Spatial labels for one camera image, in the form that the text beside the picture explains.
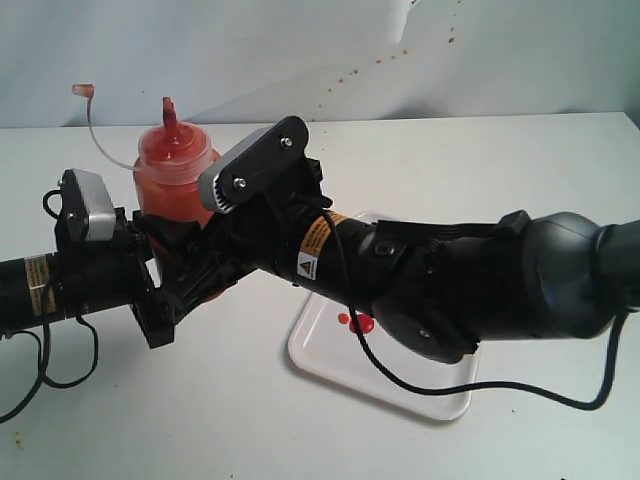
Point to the red sauce blob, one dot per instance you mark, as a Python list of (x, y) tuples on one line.
[(363, 321)]

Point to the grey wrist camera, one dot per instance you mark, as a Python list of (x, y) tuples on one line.
[(250, 166), (87, 212)]

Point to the red sauce squeeze bottle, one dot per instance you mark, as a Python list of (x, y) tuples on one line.
[(171, 156)]

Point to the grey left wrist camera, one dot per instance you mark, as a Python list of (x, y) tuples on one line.
[(87, 212)]

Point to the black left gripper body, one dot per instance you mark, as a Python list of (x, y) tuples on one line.
[(94, 276)]

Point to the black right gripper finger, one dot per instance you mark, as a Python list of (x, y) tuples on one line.
[(216, 261)]

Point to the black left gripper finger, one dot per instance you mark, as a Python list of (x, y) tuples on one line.
[(168, 239)]

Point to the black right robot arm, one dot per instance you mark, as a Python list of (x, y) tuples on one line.
[(438, 290)]

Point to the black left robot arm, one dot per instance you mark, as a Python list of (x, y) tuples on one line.
[(27, 292)]

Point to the white rectangular plastic tray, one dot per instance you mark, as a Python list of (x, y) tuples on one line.
[(330, 354)]

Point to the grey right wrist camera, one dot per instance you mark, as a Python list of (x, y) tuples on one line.
[(250, 166)]

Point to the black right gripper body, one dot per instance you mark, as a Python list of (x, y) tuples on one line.
[(283, 229)]

